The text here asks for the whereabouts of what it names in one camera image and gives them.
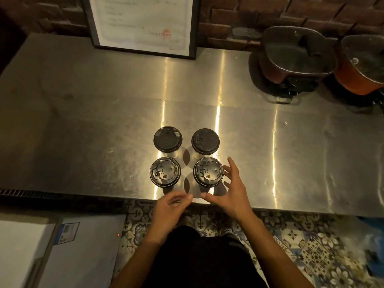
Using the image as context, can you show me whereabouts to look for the orange cooking pot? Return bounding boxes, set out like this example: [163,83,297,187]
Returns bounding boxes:
[334,57,384,96]

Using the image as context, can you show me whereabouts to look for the person's black clothing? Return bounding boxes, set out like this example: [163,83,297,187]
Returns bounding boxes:
[143,226,268,288]

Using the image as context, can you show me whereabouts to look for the paper cup with black lid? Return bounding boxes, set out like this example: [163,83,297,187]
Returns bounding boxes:
[153,126,183,162]
[191,128,220,161]

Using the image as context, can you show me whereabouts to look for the blue label sticker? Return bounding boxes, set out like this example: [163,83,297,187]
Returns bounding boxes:
[54,222,80,247]

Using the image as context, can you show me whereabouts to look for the dark lid of orange pot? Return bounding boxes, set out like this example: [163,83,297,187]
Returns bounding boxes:
[340,34,384,84]

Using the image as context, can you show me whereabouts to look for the framed white certificate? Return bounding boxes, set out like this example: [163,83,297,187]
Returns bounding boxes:
[80,0,201,60]

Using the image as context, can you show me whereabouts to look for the white chest freezer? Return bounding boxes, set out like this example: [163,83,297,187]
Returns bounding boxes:
[0,214,127,288]

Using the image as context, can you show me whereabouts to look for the person's right hand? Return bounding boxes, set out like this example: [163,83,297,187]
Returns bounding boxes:
[200,156,257,224]

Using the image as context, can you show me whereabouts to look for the person's right forearm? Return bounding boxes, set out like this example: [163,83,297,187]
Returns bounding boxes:
[240,213,316,288]

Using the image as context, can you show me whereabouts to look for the paper cup with printed lid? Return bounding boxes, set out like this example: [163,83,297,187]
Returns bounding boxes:
[193,156,225,195]
[149,157,182,195]

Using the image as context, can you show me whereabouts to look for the person's left hand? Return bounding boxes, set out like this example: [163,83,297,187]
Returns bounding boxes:
[151,190,194,238]

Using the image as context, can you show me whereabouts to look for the blue plastic bag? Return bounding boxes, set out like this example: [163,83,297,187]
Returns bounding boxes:
[356,217,384,280]

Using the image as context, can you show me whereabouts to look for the person's left forearm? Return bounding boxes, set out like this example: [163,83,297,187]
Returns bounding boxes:
[109,234,173,288]

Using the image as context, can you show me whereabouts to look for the dark square cooking pot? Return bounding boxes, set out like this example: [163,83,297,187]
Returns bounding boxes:
[259,51,336,85]

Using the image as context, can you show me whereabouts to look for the black portable stove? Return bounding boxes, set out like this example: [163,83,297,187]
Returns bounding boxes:
[371,90,384,115]
[264,75,320,104]

